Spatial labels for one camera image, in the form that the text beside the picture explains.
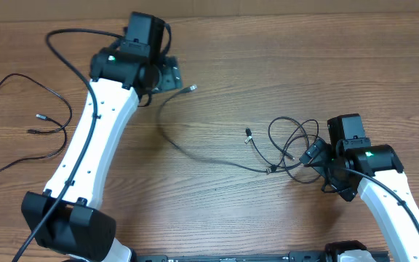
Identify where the black cable grey USB plug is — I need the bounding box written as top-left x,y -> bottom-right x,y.
157,84 -> 276,175

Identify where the black cable with white tag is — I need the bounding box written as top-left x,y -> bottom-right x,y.
244,116 -> 323,185

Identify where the thick black cable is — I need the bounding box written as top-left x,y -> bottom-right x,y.
0,72 -> 73,178

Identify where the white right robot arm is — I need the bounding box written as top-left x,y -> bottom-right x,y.
300,114 -> 419,261

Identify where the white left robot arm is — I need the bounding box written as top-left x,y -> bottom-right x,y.
21,12 -> 182,261

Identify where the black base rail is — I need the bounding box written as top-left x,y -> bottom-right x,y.
135,251 -> 332,262

